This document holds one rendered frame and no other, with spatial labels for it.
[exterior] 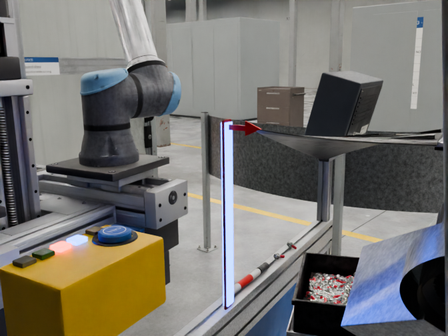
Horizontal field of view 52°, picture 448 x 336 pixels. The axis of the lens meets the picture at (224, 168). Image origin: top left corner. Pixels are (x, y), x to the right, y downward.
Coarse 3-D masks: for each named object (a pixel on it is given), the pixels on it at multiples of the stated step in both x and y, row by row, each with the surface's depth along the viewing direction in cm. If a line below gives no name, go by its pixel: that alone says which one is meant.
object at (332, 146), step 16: (288, 144) 72; (304, 144) 71; (320, 144) 70; (336, 144) 70; (352, 144) 70; (368, 144) 70; (384, 144) 57; (400, 144) 56; (416, 144) 55; (432, 144) 54
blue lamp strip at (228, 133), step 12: (228, 132) 74; (228, 144) 75; (228, 156) 75; (228, 168) 76; (228, 180) 76; (228, 192) 76; (228, 204) 77; (228, 216) 77; (228, 228) 78; (228, 240) 78; (228, 252) 79; (228, 264) 79; (228, 276) 79; (228, 288) 80; (228, 300) 80
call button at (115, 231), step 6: (108, 228) 57; (114, 228) 57; (120, 228) 57; (126, 228) 57; (102, 234) 55; (108, 234) 55; (114, 234) 55; (120, 234) 55; (126, 234) 56; (102, 240) 55; (108, 240) 55; (114, 240) 55; (120, 240) 55; (126, 240) 56
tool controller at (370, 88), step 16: (320, 80) 124; (336, 80) 121; (352, 80) 120; (368, 80) 128; (320, 96) 124; (336, 96) 122; (352, 96) 120; (368, 96) 128; (320, 112) 125; (336, 112) 123; (352, 112) 121; (368, 112) 136; (320, 128) 126; (336, 128) 124; (352, 128) 126
